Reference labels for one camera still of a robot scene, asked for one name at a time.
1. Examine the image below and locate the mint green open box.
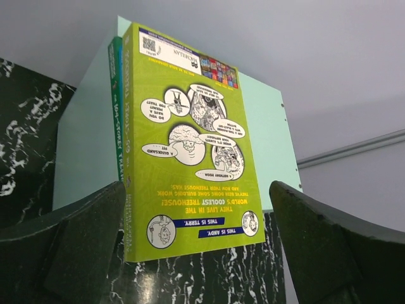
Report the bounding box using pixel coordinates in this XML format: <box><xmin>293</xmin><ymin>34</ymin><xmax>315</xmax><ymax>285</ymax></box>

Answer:
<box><xmin>53</xmin><ymin>16</ymin><xmax>302</xmax><ymax>210</ymax></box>

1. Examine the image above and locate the green 104-Storey Treehouse book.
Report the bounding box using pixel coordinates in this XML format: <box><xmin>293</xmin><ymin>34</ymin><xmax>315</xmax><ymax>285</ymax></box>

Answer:
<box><xmin>108</xmin><ymin>36</ymin><xmax>124</xmax><ymax>181</ymax></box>

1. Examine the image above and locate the lime green book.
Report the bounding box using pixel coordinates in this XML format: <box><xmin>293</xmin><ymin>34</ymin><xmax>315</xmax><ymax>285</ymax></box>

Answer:
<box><xmin>122</xmin><ymin>23</ymin><xmax>265</xmax><ymax>262</ymax></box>

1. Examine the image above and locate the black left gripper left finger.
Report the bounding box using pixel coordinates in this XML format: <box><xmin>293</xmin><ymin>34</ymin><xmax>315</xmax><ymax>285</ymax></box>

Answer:
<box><xmin>1</xmin><ymin>182</ymin><xmax>125</xmax><ymax>303</ymax></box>

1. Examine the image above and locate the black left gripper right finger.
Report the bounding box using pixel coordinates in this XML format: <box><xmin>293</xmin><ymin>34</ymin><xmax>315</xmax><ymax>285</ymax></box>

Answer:
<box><xmin>269</xmin><ymin>180</ymin><xmax>404</xmax><ymax>303</ymax></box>

